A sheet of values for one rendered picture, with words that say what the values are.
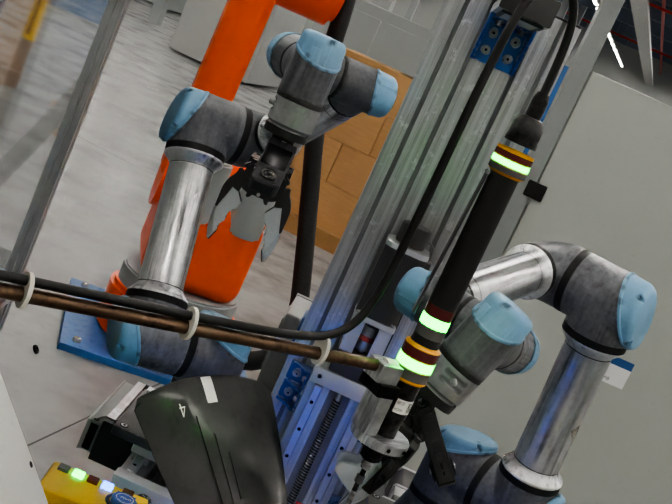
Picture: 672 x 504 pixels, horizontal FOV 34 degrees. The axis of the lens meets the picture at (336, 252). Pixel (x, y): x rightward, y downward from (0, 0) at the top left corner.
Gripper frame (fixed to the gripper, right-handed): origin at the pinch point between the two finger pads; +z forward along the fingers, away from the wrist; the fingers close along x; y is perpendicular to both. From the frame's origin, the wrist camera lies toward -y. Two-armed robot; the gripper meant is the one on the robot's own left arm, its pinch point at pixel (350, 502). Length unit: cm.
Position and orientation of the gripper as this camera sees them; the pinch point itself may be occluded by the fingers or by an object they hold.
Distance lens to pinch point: 157.1
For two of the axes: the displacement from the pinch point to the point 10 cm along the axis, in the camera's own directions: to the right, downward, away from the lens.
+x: -0.3, 1.8, -9.8
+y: -7.5, -6.6, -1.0
